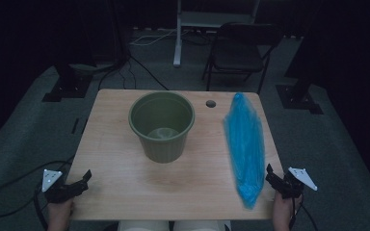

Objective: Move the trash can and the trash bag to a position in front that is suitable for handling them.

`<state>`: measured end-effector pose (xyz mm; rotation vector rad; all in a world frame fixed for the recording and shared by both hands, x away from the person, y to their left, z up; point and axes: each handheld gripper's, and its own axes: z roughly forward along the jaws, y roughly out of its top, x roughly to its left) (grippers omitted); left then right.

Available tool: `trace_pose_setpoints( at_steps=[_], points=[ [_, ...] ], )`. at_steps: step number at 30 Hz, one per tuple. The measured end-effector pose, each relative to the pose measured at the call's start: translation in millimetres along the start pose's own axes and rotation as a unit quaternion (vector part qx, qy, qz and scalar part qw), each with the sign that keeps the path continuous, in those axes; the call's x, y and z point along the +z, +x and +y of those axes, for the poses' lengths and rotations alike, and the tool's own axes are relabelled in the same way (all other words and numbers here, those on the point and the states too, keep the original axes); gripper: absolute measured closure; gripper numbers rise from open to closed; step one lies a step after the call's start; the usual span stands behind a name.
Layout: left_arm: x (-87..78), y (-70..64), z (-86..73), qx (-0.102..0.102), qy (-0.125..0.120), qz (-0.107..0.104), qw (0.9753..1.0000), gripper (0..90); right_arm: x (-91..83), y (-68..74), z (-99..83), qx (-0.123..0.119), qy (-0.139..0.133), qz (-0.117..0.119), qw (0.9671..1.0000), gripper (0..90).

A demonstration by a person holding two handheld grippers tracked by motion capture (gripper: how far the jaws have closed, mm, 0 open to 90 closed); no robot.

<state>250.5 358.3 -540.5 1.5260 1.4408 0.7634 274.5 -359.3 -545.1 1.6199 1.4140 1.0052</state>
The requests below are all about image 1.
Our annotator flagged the green plastic bucket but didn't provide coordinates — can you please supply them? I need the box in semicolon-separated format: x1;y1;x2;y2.
128;90;196;164

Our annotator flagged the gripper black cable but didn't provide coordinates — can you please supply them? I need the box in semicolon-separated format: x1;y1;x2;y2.
0;156;75;231
288;195;320;231

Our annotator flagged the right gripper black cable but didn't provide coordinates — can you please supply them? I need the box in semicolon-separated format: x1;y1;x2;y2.
288;195;320;231

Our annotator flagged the black stand with base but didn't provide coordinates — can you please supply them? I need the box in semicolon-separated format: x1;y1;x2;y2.
275;0;324;116
41;61;93;104

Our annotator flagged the black floor cable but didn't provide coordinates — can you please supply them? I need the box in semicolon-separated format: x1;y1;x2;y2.
96;53;171;91

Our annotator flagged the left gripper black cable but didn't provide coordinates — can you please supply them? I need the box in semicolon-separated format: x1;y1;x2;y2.
0;156;75;231

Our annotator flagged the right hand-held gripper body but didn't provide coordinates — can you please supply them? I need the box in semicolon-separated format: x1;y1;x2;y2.
277;167;318;199

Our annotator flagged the white floor cable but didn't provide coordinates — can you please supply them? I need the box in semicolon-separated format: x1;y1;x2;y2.
129;28;191;46

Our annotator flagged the blue plastic bag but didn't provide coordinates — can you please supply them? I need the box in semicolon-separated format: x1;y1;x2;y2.
223;91;268;210

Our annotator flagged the person's right hand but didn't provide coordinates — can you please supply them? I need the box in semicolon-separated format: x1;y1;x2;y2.
272;192;303;222

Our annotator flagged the black folding chair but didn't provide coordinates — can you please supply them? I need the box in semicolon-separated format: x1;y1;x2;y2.
201;21;283;95

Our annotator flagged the person's left hand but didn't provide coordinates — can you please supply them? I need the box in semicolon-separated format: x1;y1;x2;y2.
46;198;75;222

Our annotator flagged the white metal stand frame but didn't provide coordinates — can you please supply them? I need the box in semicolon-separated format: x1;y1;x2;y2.
172;0;261;67

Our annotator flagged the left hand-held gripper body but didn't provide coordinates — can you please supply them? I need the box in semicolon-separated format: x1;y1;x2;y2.
41;168;78;204

